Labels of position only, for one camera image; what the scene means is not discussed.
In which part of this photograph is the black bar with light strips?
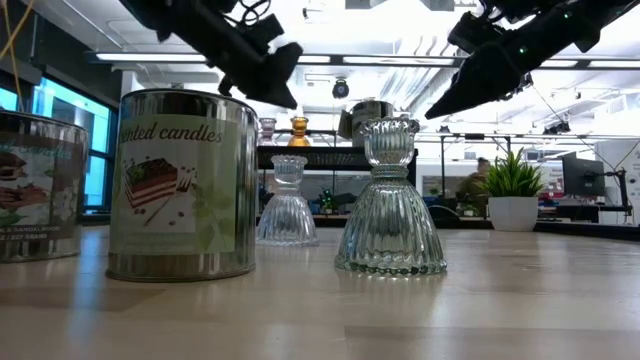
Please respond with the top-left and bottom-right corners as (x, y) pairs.
(85, 51), (640, 70)

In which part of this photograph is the person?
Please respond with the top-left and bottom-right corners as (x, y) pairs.
(457, 156), (494, 216)

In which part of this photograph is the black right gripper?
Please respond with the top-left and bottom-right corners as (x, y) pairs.
(424, 9), (601, 121)

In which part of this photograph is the green plant in white pot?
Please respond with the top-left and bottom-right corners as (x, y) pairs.
(477, 147), (546, 233)

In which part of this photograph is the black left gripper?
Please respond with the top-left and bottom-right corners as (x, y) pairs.
(159, 0), (304, 110)

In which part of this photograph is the clear glass candlestick holder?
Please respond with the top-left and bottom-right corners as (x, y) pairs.
(256, 153), (320, 249)

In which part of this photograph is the black computer monitor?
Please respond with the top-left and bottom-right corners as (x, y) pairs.
(561, 151), (607, 199)

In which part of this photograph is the black background metal frame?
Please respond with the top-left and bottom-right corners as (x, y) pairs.
(259, 127), (614, 161)

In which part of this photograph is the green-tinted glass candlestick holder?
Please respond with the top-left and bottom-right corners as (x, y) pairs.
(334, 115), (449, 278)

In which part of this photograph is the silver candle tin brown label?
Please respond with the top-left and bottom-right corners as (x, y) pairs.
(0, 108), (90, 265)

